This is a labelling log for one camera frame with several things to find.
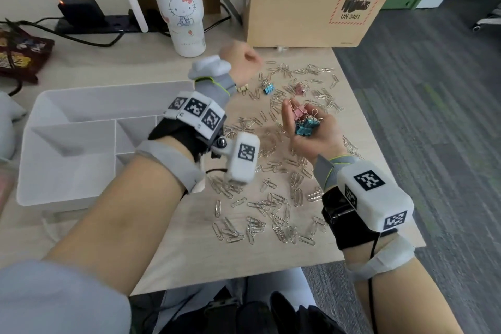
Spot colourful binder clips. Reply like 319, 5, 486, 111
289, 99, 324, 138

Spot white office chair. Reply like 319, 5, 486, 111
471, 7, 501, 33

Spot person's right hand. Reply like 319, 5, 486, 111
280, 97, 349, 168

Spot dark patterned snack bag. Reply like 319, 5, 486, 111
0, 28, 55, 85

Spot person's legs in jeans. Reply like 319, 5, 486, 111
162, 267, 318, 334

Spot white compartment organizer tray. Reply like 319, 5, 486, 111
15, 80, 206, 213

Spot grey knit wristband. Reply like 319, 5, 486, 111
194, 73, 237, 108
314, 153, 365, 192

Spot grey arm strap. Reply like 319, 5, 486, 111
135, 140, 206, 194
346, 235, 416, 282

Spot pile of silver paper clips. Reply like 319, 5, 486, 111
209, 59, 359, 246

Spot person's left forearm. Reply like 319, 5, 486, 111
43, 149, 188, 295

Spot grey shirt sleeve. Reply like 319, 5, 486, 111
0, 259, 132, 334

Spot thick black cable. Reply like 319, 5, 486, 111
0, 16, 173, 48

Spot white cat-print tumbler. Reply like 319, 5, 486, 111
122, 0, 207, 58

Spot cardboard box with round logo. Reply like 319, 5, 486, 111
245, 0, 400, 48

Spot white hand tracker puck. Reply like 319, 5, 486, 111
187, 55, 232, 81

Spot black power strip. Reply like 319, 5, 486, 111
54, 13, 169, 35

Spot person's right forearm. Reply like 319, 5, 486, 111
344, 245, 464, 334

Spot white rounded figurine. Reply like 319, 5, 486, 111
0, 91, 26, 164

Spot person's left hand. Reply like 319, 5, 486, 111
219, 41, 265, 90

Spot black waist harness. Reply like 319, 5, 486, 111
156, 290, 345, 334

